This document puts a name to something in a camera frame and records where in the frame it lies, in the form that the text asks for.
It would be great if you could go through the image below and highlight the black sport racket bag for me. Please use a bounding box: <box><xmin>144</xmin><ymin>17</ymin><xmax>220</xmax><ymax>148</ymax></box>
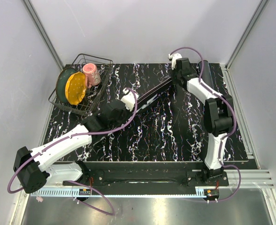
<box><xmin>86</xmin><ymin>76</ymin><xmax>176</xmax><ymax>147</ymax></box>

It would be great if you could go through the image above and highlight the black shuttlecock tube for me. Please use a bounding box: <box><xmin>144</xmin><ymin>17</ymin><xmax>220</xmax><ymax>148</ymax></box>
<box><xmin>198</xmin><ymin>60</ymin><xmax>214</xmax><ymax>94</ymax></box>

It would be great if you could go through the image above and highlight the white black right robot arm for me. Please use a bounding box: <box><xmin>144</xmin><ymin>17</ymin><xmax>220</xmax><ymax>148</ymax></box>
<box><xmin>169</xmin><ymin>53</ymin><xmax>236</xmax><ymax>186</ymax></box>

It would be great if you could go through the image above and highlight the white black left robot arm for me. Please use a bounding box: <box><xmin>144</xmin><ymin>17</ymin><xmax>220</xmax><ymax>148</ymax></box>
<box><xmin>7</xmin><ymin>97</ymin><xmax>138</xmax><ymax>194</ymax></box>

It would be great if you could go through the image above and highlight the pink patterned mug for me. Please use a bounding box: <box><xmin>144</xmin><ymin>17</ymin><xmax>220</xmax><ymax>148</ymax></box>
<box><xmin>82</xmin><ymin>63</ymin><xmax>101</xmax><ymax>88</ymax></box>

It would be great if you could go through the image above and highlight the yellow dotted plate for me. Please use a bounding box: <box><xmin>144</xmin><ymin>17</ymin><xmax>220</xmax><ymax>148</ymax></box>
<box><xmin>65</xmin><ymin>72</ymin><xmax>86</xmax><ymax>105</ymax></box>

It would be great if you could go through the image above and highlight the dark green plate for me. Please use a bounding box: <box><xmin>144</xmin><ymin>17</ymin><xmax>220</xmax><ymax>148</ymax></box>
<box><xmin>55</xmin><ymin>67</ymin><xmax>76</xmax><ymax>103</ymax></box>

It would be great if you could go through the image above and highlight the small pink object on floor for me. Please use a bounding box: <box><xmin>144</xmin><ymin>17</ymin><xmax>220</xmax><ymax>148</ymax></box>
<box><xmin>36</xmin><ymin>196</ymin><xmax>44</xmax><ymax>203</ymax></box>

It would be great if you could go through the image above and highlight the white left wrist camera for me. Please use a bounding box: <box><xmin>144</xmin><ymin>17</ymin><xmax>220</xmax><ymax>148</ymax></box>
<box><xmin>120</xmin><ymin>89</ymin><xmax>137</xmax><ymax>111</ymax></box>

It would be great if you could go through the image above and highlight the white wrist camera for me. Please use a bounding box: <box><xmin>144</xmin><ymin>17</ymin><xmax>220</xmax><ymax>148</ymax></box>
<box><xmin>168</xmin><ymin>53</ymin><xmax>182</xmax><ymax>70</ymax></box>
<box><xmin>120</xmin><ymin>89</ymin><xmax>137</xmax><ymax>111</ymax></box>

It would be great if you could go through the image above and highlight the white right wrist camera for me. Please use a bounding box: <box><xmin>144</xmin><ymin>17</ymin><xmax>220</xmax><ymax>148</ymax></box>
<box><xmin>168</xmin><ymin>53</ymin><xmax>182</xmax><ymax>70</ymax></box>

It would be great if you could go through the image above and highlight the black wire dish rack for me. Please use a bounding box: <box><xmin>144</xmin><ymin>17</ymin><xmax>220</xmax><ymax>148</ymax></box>
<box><xmin>48</xmin><ymin>53</ymin><xmax>113</xmax><ymax>115</ymax></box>

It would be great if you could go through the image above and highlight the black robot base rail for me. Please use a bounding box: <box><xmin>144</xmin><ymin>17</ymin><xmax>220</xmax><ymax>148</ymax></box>
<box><xmin>75</xmin><ymin>161</ymin><xmax>229</xmax><ymax>195</ymax></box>

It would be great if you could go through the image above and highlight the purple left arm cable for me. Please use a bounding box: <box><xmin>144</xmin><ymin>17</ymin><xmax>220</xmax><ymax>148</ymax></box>
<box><xmin>7</xmin><ymin>88</ymin><xmax>138</xmax><ymax>216</ymax></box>

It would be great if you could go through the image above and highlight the right aluminium frame post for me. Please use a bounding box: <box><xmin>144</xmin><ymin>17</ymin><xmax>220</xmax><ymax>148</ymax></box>
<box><xmin>225</xmin><ymin>0</ymin><xmax>269</xmax><ymax>69</ymax></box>

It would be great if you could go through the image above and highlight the aluminium frame post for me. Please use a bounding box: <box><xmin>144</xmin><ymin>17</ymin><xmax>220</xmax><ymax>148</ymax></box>
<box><xmin>225</xmin><ymin>0</ymin><xmax>269</xmax><ymax>69</ymax></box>
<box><xmin>21</xmin><ymin>0</ymin><xmax>64</xmax><ymax>69</ymax></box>

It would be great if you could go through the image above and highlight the aluminium front frame rail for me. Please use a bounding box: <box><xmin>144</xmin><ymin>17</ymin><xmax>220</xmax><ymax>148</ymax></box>
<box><xmin>21</xmin><ymin>166</ymin><xmax>276</xmax><ymax>225</ymax></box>

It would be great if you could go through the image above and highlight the left aluminium frame post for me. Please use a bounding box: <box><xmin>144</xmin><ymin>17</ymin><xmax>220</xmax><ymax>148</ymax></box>
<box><xmin>21</xmin><ymin>0</ymin><xmax>64</xmax><ymax>69</ymax></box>

